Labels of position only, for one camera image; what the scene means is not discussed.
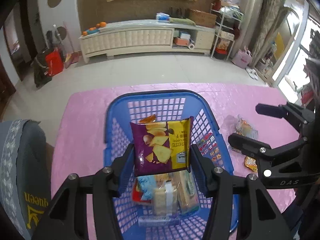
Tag blue plastic basket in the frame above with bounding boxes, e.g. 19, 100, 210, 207
104, 90, 233, 239

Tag cream TV cabinet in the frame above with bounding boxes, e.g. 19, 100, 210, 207
79, 20, 215, 63

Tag orange snack stick packet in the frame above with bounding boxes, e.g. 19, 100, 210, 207
139, 114, 156, 124

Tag purple yellow chips bag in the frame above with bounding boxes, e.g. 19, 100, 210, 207
130, 116, 194, 177

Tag red bag on floor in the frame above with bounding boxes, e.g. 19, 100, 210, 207
45, 49, 63, 76

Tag blue tissue box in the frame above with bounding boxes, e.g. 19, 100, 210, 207
156, 12, 170, 22

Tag oranges on cabinet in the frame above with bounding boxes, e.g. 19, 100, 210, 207
82, 22, 107, 36

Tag pink quilted tablecloth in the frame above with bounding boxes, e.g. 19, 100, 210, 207
49, 82, 301, 240

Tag patterned curtain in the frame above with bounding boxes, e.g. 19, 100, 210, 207
250, 0, 284, 68

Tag green cracker pack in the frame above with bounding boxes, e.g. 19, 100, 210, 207
177, 170, 200, 215

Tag light blue round snack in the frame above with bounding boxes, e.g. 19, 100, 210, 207
137, 175, 157, 201

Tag white metal shelf rack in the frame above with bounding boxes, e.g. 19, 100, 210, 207
209, 0, 244, 61

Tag red silver snack pouch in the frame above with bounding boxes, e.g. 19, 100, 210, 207
131, 179, 152, 206

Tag pink shopping bag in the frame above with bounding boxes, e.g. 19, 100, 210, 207
232, 46, 252, 69

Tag silver standing air conditioner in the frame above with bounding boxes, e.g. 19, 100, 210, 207
230, 0, 263, 58

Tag clear blue bread bag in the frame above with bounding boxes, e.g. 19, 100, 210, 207
221, 115, 259, 153

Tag orange yellow snack pouch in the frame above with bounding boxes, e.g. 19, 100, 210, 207
244, 156, 258, 173

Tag grey chair with cover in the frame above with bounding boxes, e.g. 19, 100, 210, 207
1, 119, 51, 239

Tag white slippers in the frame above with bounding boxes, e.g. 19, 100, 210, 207
245, 67, 259, 80

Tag cardboard box on cabinet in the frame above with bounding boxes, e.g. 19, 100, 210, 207
188, 9, 217, 28

